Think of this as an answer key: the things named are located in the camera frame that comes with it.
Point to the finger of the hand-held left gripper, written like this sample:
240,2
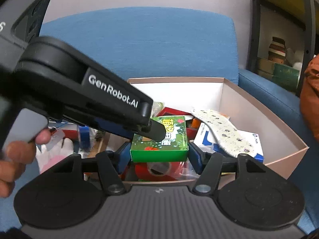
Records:
112,128

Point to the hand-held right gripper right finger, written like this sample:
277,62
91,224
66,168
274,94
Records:
195,156

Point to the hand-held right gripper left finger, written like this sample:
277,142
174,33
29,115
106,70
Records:
123,154

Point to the red tape roll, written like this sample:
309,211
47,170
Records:
142,171

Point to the green printed box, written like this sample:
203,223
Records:
172,142

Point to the grey white shoe insole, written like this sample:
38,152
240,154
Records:
219,127

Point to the red gift box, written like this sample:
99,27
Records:
174,111

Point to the brown cardboard shoe box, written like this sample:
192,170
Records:
249,97

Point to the person's left hand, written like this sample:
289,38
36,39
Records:
17,154

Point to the blue tape roll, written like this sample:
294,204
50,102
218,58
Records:
83,137

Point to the small orange box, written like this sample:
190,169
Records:
196,124

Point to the white blue medicine box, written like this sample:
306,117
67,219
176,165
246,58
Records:
253,142

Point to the pink white sock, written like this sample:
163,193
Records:
57,159

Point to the blue fabric sofa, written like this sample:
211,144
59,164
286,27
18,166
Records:
149,42

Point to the dark green box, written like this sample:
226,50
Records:
285,76

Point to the orange brown cloth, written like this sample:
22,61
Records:
311,99

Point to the striped ceramic vase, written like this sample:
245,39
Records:
276,52

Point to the metal storage shelf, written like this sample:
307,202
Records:
307,29

